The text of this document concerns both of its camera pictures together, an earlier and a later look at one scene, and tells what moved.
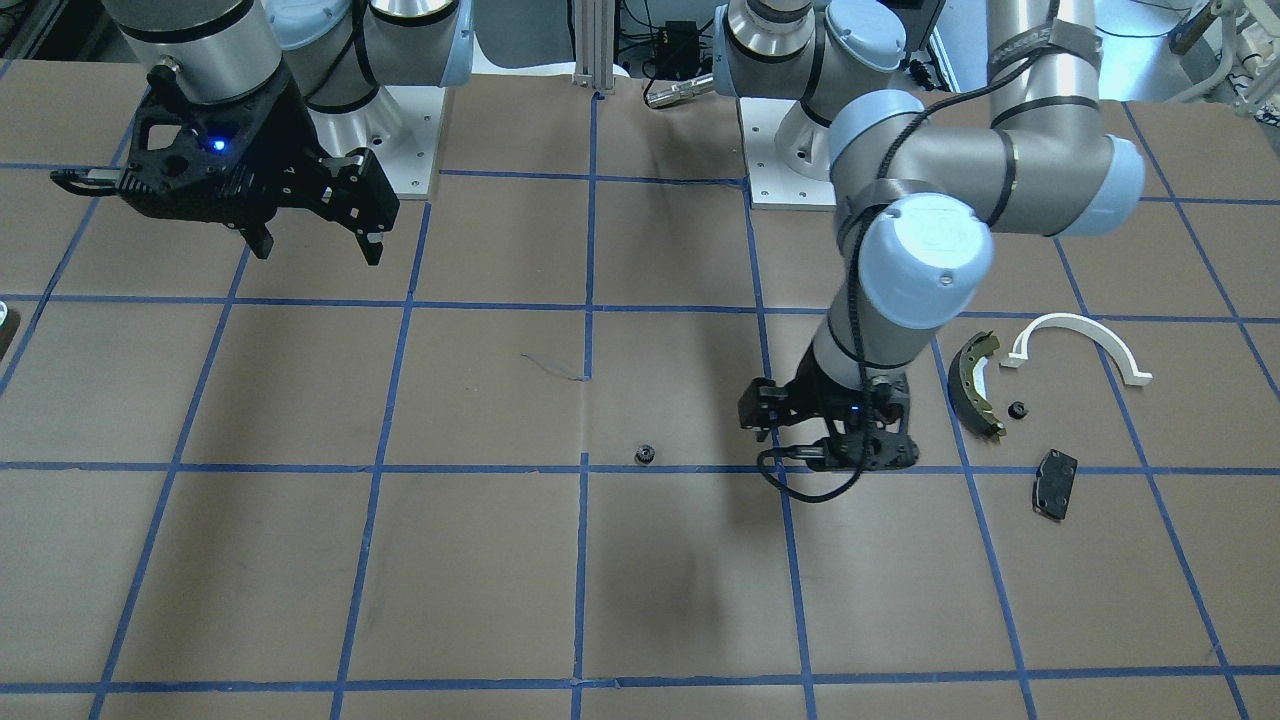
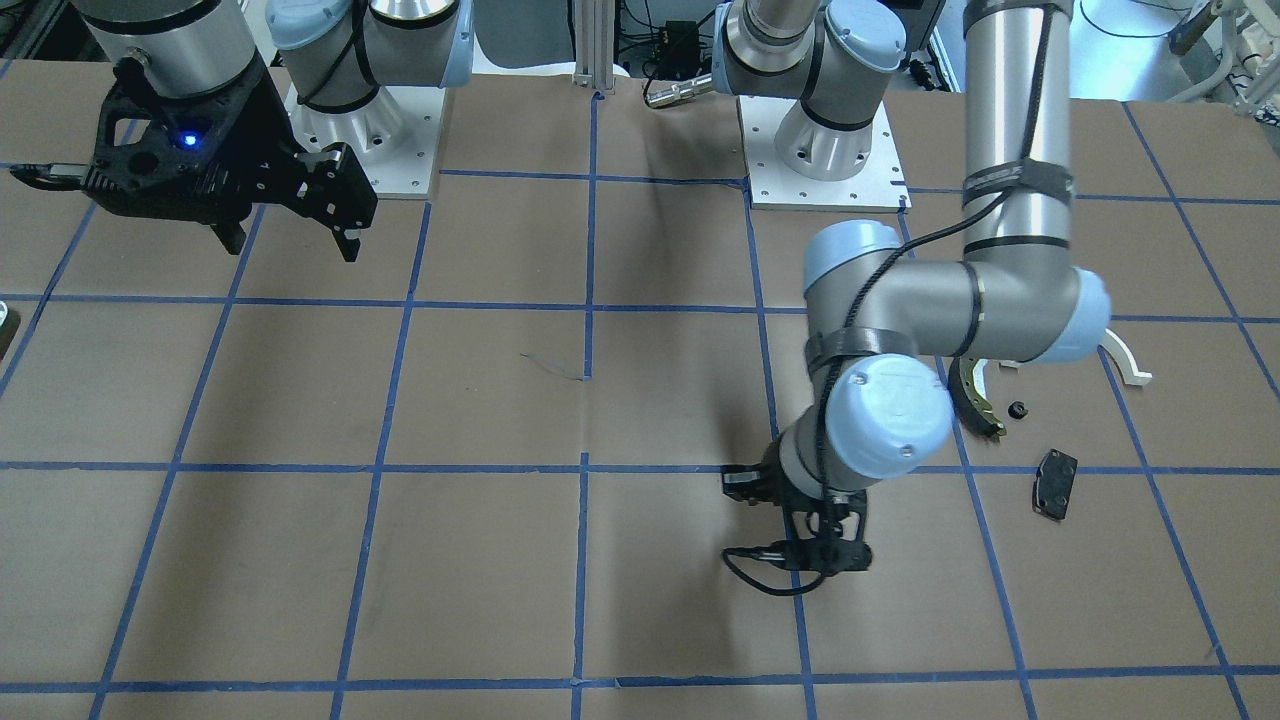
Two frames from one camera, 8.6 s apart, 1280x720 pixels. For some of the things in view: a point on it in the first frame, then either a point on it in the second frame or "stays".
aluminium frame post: x=594 y=26 stays
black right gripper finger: x=371 y=243 to x=349 y=246
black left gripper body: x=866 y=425 to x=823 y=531
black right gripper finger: x=259 y=240 to x=232 y=236
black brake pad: x=1053 y=484 stays
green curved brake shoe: x=964 y=395 stays
